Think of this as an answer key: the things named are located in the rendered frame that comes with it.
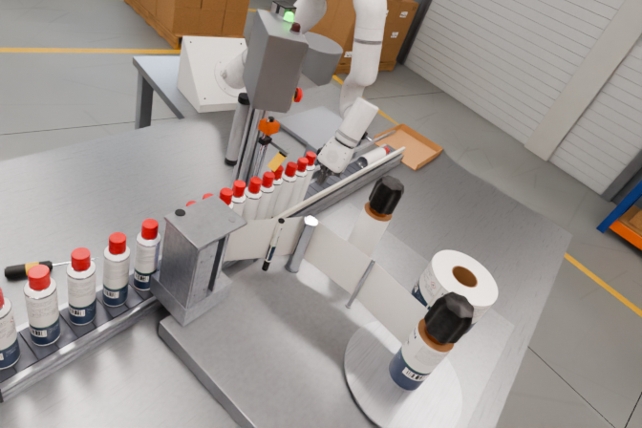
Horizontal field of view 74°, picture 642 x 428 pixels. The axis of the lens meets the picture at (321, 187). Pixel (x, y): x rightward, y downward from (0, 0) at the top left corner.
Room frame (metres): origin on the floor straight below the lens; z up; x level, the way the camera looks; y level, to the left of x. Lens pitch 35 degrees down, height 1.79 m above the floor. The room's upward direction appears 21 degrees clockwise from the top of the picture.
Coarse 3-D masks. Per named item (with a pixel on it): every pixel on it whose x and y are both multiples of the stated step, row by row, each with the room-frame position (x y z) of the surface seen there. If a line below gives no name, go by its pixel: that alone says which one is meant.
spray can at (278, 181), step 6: (282, 168) 1.03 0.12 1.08; (276, 174) 1.01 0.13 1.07; (276, 180) 1.02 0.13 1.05; (282, 180) 1.03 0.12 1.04; (276, 186) 1.01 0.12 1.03; (276, 192) 1.01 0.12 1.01; (276, 198) 1.02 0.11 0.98; (270, 204) 1.01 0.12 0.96; (270, 210) 1.01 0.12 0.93; (270, 216) 1.02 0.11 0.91
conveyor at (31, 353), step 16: (304, 208) 1.15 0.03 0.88; (128, 288) 0.62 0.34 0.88; (96, 304) 0.55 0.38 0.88; (128, 304) 0.58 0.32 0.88; (64, 320) 0.49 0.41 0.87; (96, 320) 0.51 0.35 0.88; (64, 336) 0.46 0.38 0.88; (80, 336) 0.47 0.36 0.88; (32, 352) 0.41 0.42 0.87; (48, 352) 0.42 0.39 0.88; (16, 368) 0.37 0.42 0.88
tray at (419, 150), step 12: (384, 132) 1.99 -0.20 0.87; (396, 132) 2.11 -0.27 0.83; (408, 132) 2.15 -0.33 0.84; (396, 144) 1.97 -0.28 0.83; (408, 144) 2.02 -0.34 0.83; (420, 144) 2.08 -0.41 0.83; (432, 144) 2.08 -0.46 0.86; (408, 156) 1.90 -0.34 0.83; (420, 156) 1.95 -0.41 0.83; (432, 156) 1.93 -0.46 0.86
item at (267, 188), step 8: (264, 176) 0.97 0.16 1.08; (272, 176) 0.98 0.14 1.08; (264, 184) 0.96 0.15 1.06; (272, 184) 0.99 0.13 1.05; (264, 192) 0.95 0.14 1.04; (272, 192) 0.97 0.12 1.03; (264, 200) 0.96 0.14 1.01; (264, 208) 0.96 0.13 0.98; (256, 216) 0.95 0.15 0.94; (264, 216) 0.97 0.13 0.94
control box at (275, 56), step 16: (256, 16) 1.06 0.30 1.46; (272, 16) 1.06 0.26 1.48; (256, 32) 1.02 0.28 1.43; (272, 32) 0.94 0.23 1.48; (288, 32) 0.98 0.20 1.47; (256, 48) 1.00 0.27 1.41; (272, 48) 0.93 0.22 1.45; (288, 48) 0.95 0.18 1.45; (304, 48) 0.97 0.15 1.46; (256, 64) 0.97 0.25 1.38; (272, 64) 0.94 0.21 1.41; (288, 64) 0.96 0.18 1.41; (256, 80) 0.94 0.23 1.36; (272, 80) 0.94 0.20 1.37; (288, 80) 0.96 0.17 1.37; (256, 96) 0.93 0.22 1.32; (272, 96) 0.95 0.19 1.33; (288, 96) 0.97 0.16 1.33
